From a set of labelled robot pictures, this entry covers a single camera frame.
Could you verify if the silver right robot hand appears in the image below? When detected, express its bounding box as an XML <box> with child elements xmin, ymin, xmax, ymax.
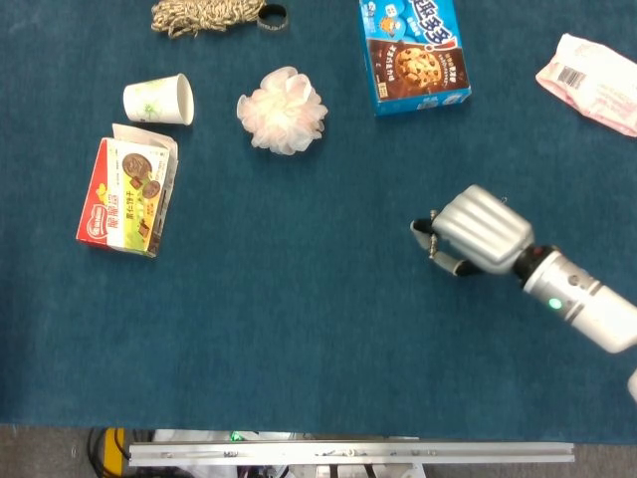
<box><xmin>410</xmin><ymin>184</ymin><xmax>535</xmax><ymax>278</ymax></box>

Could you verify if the silver magnetic ball chain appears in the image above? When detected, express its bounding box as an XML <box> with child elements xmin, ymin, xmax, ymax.
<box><xmin>427</xmin><ymin>210</ymin><xmax>439</xmax><ymax>261</ymax></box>

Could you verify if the white bath loofah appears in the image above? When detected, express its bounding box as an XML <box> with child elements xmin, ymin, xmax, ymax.
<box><xmin>236</xmin><ymin>66</ymin><xmax>329</xmax><ymax>156</ymax></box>

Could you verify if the white pink snack packet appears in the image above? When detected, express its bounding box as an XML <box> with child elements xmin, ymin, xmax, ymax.
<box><xmin>534</xmin><ymin>33</ymin><xmax>637</xmax><ymax>137</ymax></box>

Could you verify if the blue chocolate cookie box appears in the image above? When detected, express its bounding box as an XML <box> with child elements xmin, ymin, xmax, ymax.
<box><xmin>358</xmin><ymin>0</ymin><xmax>473</xmax><ymax>118</ymax></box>

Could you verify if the teal felt table mat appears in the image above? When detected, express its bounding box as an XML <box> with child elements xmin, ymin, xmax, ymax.
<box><xmin>0</xmin><ymin>0</ymin><xmax>637</xmax><ymax>441</ymax></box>

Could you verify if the white paper cup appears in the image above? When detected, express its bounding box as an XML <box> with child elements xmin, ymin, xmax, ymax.
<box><xmin>122</xmin><ymin>73</ymin><xmax>196</xmax><ymax>126</ymax></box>

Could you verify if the red green wafer box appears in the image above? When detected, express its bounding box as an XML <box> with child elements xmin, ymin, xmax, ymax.
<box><xmin>76</xmin><ymin>122</ymin><xmax>179</xmax><ymax>259</ymax></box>

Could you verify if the yellow device under table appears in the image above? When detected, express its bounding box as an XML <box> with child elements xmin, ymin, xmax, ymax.
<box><xmin>102</xmin><ymin>427</ymin><xmax>130</xmax><ymax>477</ymax></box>

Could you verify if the aluminium frame rail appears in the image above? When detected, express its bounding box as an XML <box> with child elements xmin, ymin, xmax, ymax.
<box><xmin>127</xmin><ymin>440</ymin><xmax>575</xmax><ymax>468</ymax></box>

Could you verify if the beige braided rope bundle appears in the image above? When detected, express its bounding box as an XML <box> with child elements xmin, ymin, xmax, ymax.
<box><xmin>150</xmin><ymin>0</ymin><xmax>290</xmax><ymax>40</ymax></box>

